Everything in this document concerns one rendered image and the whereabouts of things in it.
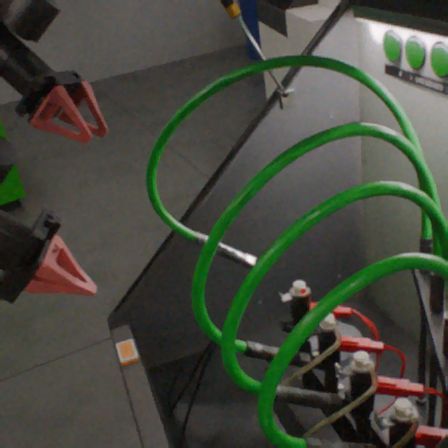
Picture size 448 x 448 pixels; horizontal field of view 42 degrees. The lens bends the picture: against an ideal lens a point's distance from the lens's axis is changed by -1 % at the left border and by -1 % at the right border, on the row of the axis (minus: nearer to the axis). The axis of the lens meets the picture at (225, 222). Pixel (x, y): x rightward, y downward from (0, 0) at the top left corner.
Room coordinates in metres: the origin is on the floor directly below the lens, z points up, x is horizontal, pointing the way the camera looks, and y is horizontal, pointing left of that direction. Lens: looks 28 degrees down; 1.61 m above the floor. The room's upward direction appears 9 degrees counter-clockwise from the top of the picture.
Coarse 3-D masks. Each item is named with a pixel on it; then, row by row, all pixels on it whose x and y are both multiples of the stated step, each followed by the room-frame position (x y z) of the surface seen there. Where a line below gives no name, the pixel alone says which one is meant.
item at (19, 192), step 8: (0, 120) 3.65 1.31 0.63; (0, 128) 3.64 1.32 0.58; (8, 176) 3.61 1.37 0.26; (16, 176) 3.64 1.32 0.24; (8, 184) 3.61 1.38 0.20; (16, 184) 3.63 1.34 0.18; (0, 192) 3.57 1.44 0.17; (8, 192) 3.60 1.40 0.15; (16, 192) 3.62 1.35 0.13; (24, 192) 3.65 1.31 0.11; (0, 200) 3.57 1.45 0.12; (8, 200) 3.59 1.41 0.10; (16, 200) 3.65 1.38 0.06; (0, 208) 3.60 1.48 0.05; (8, 208) 3.62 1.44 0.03; (16, 208) 3.64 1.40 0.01
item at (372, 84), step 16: (256, 64) 0.72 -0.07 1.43; (272, 64) 0.71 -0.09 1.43; (288, 64) 0.71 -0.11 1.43; (304, 64) 0.71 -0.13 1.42; (320, 64) 0.70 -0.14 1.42; (336, 64) 0.70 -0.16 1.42; (224, 80) 0.72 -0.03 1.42; (240, 80) 0.72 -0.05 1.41; (368, 80) 0.70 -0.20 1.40; (208, 96) 0.72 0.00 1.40; (384, 96) 0.69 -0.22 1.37; (176, 112) 0.73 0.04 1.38; (400, 112) 0.69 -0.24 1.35; (160, 144) 0.73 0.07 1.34; (416, 144) 0.69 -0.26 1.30; (160, 208) 0.73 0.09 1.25; (176, 224) 0.73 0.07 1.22; (192, 240) 0.73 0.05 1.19
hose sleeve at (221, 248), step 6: (198, 234) 0.73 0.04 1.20; (198, 240) 0.73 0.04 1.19; (204, 240) 0.73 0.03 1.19; (222, 246) 0.73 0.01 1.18; (228, 246) 0.73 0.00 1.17; (216, 252) 0.72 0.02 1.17; (222, 252) 0.72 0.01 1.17; (228, 252) 0.72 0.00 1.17; (234, 252) 0.72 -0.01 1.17; (240, 252) 0.73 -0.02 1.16; (228, 258) 0.72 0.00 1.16; (234, 258) 0.72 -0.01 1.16; (240, 258) 0.72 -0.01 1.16; (240, 264) 0.72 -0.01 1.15
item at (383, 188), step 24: (360, 192) 0.48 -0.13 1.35; (384, 192) 0.49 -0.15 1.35; (408, 192) 0.50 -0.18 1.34; (312, 216) 0.47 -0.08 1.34; (432, 216) 0.50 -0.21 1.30; (288, 240) 0.46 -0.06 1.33; (264, 264) 0.46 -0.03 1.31; (240, 288) 0.46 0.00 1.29; (240, 312) 0.45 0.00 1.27; (240, 384) 0.44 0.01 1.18; (336, 408) 0.47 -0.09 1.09
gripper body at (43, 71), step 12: (12, 60) 0.81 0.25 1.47; (24, 60) 0.82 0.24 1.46; (36, 60) 0.82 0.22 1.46; (12, 72) 0.81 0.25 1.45; (24, 72) 0.81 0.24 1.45; (36, 72) 0.81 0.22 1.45; (48, 72) 0.81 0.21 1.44; (60, 72) 0.82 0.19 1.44; (72, 72) 0.85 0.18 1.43; (12, 84) 0.81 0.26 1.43; (24, 84) 0.80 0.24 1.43; (36, 84) 0.77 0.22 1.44; (48, 84) 0.79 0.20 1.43; (24, 96) 0.77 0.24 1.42; (36, 96) 0.79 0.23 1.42; (24, 108) 0.77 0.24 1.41
